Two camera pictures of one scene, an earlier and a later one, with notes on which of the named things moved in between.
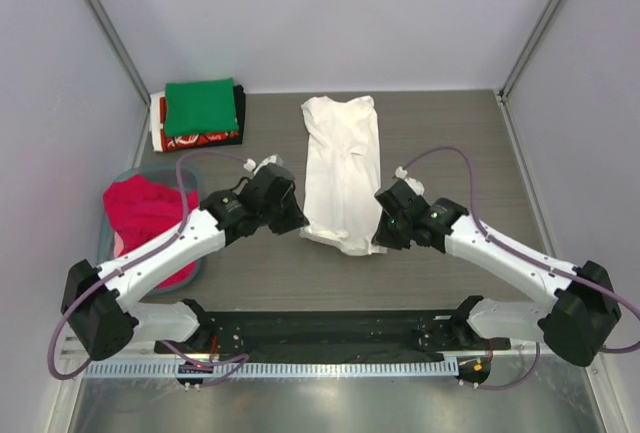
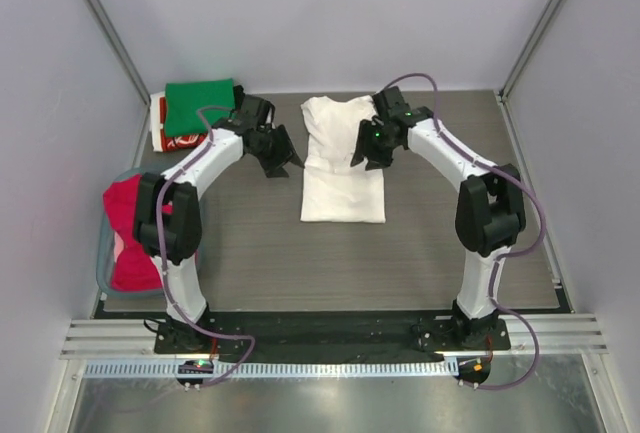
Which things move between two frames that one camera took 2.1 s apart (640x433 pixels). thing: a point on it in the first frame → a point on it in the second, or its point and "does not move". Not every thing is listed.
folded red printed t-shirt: [172, 142] does not move
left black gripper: [295, 218] → [275, 167]
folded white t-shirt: [155, 121] does not move
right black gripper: [384, 238] → [365, 149]
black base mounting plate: [327, 335] does not move
